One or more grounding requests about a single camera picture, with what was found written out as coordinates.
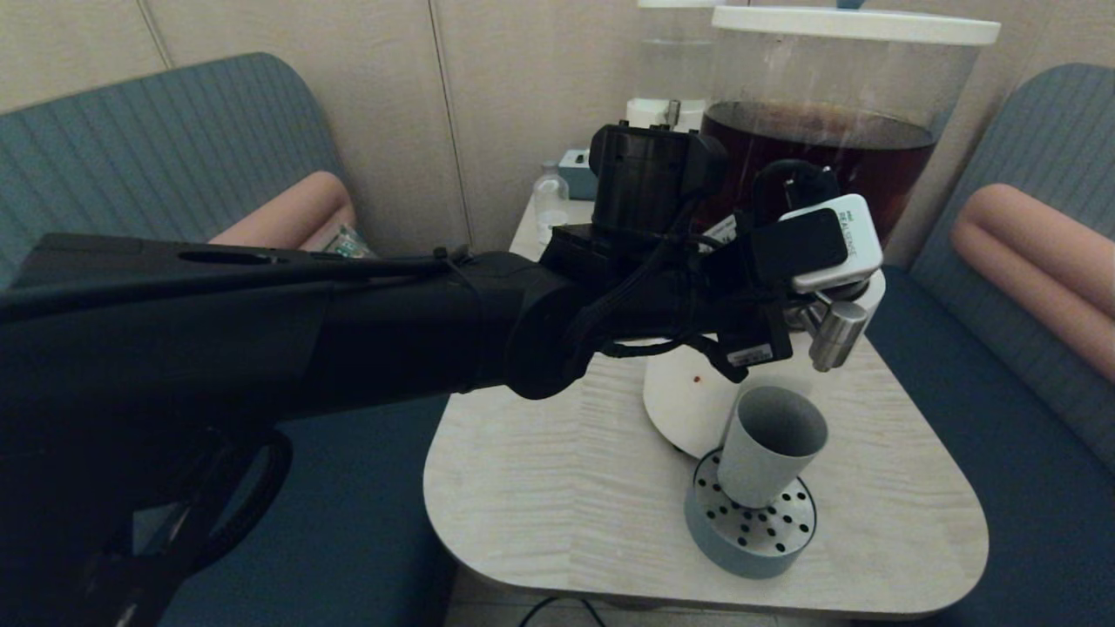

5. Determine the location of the large steel dispenser tap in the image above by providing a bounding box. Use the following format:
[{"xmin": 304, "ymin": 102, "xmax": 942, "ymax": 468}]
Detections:
[{"xmin": 800, "ymin": 292, "xmax": 870, "ymax": 374}]

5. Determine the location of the grey plastic cup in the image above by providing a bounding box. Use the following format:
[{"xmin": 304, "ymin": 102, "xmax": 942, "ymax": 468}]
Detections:
[{"xmin": 716, "ymin": 386, "xmax": 828, "ymax": 509}]

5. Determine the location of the large tea drink dispenser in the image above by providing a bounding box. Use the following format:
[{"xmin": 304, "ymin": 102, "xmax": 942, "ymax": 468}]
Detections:
[{"xmin": 643, "ymin": 39, "xmax": 983, "ymax": 460}]

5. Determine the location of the small clear plastic bottle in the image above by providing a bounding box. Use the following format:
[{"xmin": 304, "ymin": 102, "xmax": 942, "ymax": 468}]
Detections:
[{"xmin": 533, "ymin": 164, "xmax": 571, "ymax": 246}]

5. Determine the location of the blue-grey square box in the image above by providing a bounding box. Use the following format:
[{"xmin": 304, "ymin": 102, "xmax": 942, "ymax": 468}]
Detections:
[{"xmin": 558, "ymin": 148, "xmax": 598, "ymax": 201}]

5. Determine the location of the small water drink dispenser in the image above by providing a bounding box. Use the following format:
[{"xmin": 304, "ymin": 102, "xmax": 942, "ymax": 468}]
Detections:
[{"xmin": 625, "ymin": 7, "xmax": 722, "ymax": 133}]

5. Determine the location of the large blue-grey drip tray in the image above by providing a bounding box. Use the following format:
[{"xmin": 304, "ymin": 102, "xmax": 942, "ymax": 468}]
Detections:
[{"xmin": 685, "ymin": 448, "xmax": 818, "ymax": 580}]

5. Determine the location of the large white dispenser lid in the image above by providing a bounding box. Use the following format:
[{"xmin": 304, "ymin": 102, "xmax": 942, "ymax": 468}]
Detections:
[{"xmin": 712, "ymin": 0, "xmax": 1002, "ymax": 47}]

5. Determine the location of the green snack packet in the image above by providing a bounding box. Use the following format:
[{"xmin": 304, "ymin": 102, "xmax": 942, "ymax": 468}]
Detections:
[{"xmin": 324, "ymin": 224, "xmax": 377, "ymax": 260}]

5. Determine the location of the pink bolster cushion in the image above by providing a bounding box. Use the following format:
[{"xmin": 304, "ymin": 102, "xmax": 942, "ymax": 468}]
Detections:
[
  {"xmin": 209, "ymin": 171, "xmax": 356, "ymax": 253},
  {"xmin": 951, "ymin": 184, "xmax": 1115, "ymax": 388}
]

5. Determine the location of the blue bench seat cushion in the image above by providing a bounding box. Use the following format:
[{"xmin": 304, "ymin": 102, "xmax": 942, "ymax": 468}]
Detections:
[
  {"xmin": 862, "ymin": 270, "xmax": 1115, "ymax": 627},
  {"xmin": 161, "ymin": 392, "xmax": 458, "ymax": 627}
]

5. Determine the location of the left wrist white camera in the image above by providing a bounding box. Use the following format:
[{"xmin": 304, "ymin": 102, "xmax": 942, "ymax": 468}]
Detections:
[{"xmin": 751, "ymin": 193, "xmax": 884, "ymax": 294}]

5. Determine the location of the black floor cable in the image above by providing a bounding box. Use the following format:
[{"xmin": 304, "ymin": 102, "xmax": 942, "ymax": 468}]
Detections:
[{"xmin": 520, "ymin": 596, "xmax": 605, "ymax": 627}]

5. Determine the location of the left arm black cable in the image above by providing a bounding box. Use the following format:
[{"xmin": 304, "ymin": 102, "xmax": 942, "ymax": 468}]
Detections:
[{"xmin": 122, "ymin": 427, "xmax": 294, "ymax": 610}]

